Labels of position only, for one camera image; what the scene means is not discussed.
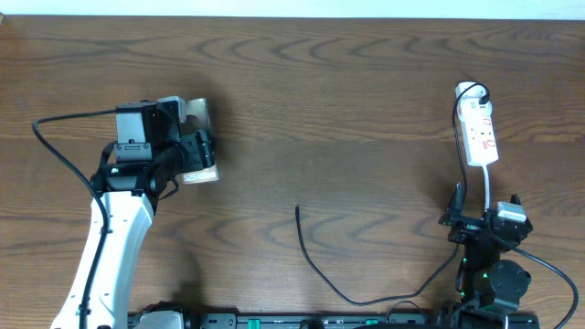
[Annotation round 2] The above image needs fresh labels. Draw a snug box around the white power strip cord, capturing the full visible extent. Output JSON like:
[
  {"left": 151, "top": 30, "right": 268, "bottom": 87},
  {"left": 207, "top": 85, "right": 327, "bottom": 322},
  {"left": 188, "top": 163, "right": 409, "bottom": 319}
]
[{"left": 481, "top": 164, "right": 492, "bottom": 212}]

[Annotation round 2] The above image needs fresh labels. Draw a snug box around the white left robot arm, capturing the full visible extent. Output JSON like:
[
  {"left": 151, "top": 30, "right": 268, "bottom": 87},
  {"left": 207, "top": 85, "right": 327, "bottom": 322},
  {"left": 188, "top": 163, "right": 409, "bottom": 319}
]
[{"left": 51, "top": 96, "right": 219, "bottom": 328}]

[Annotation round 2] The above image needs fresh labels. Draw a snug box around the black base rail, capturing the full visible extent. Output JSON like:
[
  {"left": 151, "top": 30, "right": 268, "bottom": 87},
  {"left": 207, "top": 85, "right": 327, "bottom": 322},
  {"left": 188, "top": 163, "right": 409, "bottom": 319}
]
[{"left": 127, "top": 310, "right": 540, "bottom": 329}]

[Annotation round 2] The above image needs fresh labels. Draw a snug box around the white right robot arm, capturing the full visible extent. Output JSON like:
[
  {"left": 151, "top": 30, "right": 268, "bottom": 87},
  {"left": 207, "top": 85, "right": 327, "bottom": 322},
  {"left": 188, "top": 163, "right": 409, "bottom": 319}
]
[{"left": 434, "top": 185, "right": 540, "bottom": 329}]

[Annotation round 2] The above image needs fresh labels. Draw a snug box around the black left camera cable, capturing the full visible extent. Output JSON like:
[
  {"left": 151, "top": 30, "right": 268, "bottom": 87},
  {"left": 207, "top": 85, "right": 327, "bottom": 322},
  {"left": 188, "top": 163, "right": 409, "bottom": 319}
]
[{"left": 31, "top": 109, "right": 118, "bottom": 329}]

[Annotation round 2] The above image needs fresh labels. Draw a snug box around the black charger cable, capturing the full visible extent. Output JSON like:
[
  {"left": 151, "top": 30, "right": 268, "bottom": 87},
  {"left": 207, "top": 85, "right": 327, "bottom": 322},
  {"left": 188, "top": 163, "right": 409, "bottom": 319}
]
[{"left": 294, "top": 81, "right": 492, "bottom": 307}]

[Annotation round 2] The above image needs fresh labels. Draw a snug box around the white power strip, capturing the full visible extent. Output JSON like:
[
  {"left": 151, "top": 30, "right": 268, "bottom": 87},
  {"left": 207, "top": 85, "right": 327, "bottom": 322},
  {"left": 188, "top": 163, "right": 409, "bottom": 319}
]
[{"left": 455, "top": 81, "right": 498, "bottom": 167}]

